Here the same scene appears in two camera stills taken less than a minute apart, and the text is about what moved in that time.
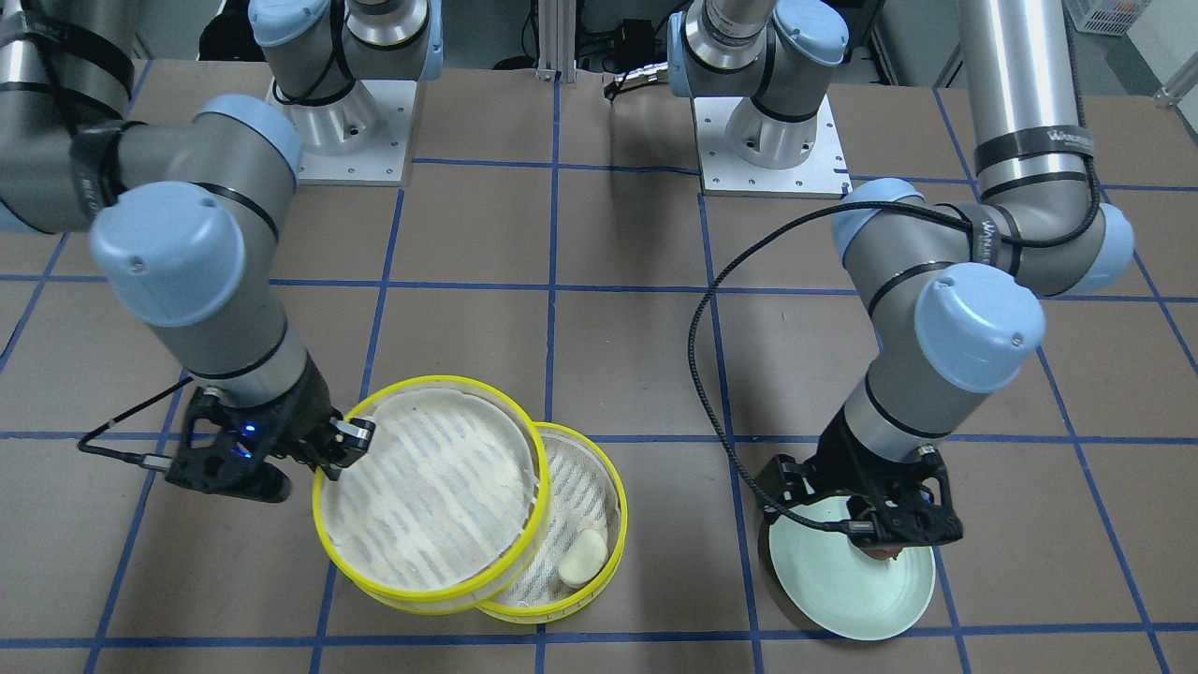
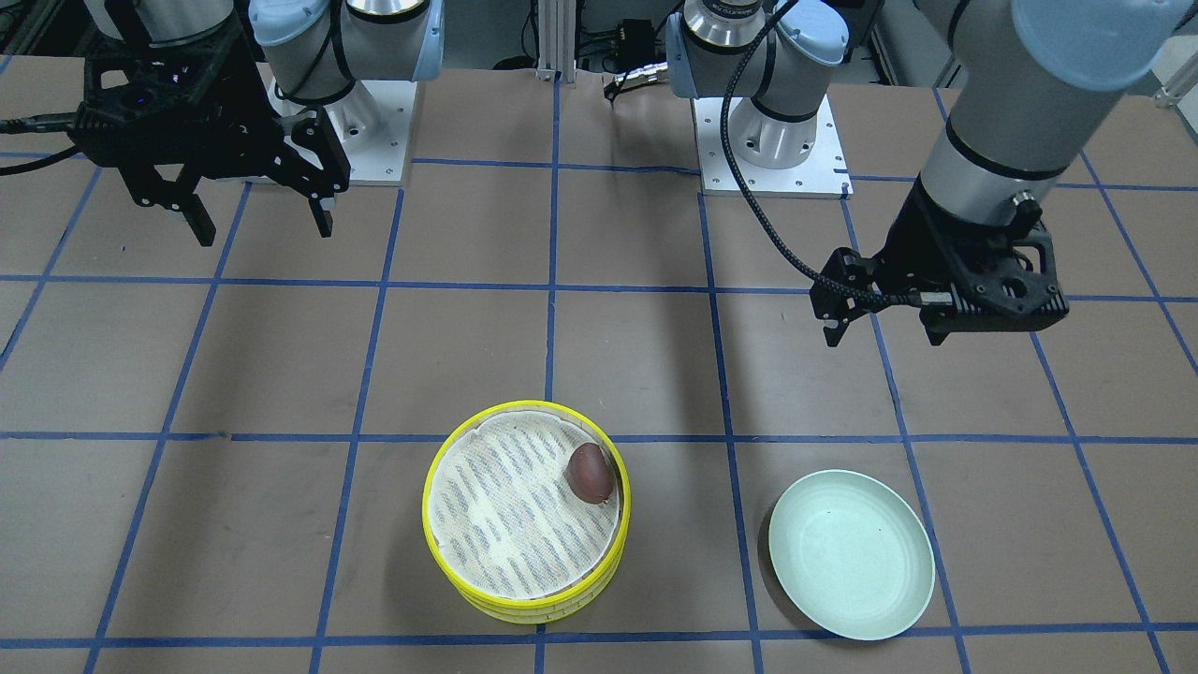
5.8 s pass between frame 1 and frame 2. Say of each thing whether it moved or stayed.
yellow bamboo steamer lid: moved
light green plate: stayed
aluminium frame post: stayed
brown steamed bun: moved
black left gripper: moved
